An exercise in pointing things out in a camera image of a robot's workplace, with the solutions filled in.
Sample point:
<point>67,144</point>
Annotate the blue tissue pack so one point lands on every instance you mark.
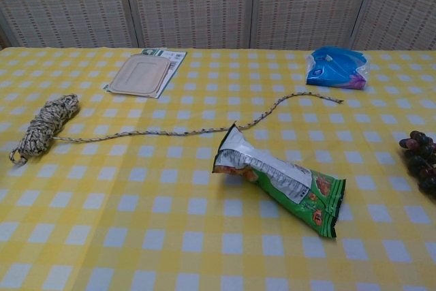
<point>334,66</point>

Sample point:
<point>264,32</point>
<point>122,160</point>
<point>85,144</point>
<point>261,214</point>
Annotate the beige plastic container lid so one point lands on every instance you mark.
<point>139,74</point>

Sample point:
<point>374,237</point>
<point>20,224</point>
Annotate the green snack bag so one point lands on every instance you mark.
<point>282,182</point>

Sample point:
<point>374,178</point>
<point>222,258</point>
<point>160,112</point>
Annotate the woven folding screen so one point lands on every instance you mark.
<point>204,4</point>

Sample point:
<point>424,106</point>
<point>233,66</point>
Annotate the dark grape bunch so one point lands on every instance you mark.
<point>420,158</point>

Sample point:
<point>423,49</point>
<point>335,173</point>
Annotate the green white paper card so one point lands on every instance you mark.
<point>172,57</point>

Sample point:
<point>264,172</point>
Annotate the yellow checkered tablecloth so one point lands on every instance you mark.
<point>136,202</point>

